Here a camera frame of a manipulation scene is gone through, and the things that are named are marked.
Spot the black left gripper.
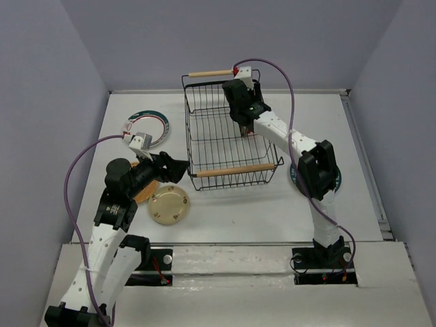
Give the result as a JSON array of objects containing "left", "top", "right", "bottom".
[{"left": 127, "top": 149, "right": 190, "bottom": 198}]

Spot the black rimmed silver plate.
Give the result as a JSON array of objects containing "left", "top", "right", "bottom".
[{"left": 239, "top": 125, "right": 251, "bottom": 138}]

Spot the white plate teal lettered rim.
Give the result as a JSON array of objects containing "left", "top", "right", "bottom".
[{"left": 290, "top": 165, "right": 342, "bottom": 192}]

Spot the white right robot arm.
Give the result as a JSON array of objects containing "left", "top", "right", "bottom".
[{"left": 222, "top": 79, "right": 355, "bottom": 271}]

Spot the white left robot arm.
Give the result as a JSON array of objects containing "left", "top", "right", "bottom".
[{"left": 44, "top": 151, "right": 189, "bottom": 326}]

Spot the woven tan plate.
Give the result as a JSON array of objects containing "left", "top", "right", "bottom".
[{"left": 134, "top": 180, "right": 159, "bottom": 204}]

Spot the beige floral plate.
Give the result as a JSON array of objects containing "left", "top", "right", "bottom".
[{"left": 147, "top": 185, "right": 190, "bottom": 226}]

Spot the white plate teal red rim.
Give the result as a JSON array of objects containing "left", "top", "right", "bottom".
[{"left": 122, "top": 110, "right": 170, "bottom": 148}]

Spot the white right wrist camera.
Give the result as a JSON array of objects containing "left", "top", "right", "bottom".
[{"left": 234, "top": 66, "right": 254, "bottom": 90}]

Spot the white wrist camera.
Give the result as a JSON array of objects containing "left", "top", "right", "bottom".
[
  {"left": 234, "top": 66, "right": 254, "bottom": 90},
  {"left": 123, "top": 132, "right": 152, "bottom": 159}
]

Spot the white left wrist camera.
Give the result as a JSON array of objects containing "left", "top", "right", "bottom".
[{"left": 123, "top": 132, "right": 152, "bottom": 159}]

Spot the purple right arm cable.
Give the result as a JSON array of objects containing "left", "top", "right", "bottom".
[{"left": 233, "top": 59, "right": 357, "bottom": 273}]

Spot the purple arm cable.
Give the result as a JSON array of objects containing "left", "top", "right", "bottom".
[
  {"left": 63, "top": 134, "right": 125, "bottom": 324},
  {"left": 233, "top": 59, "right": 357, "bottom": 273}
]

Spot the black wire dish rack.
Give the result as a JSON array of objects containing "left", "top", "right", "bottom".
[{"left": 181, "top": 74, "right": 284, "bottom": 191}]

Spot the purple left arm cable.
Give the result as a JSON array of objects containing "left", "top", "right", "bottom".
[{"left": 63, "top": 134, "right": 125, "bottom": 324}]

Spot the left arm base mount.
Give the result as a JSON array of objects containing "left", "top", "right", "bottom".
[{"left": 125, "top": 248, "right": 173, "bottom": 287}]

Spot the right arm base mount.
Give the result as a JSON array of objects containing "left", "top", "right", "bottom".
[{"left": 290, "top": 247, "right": 358, "bottom": 285}]

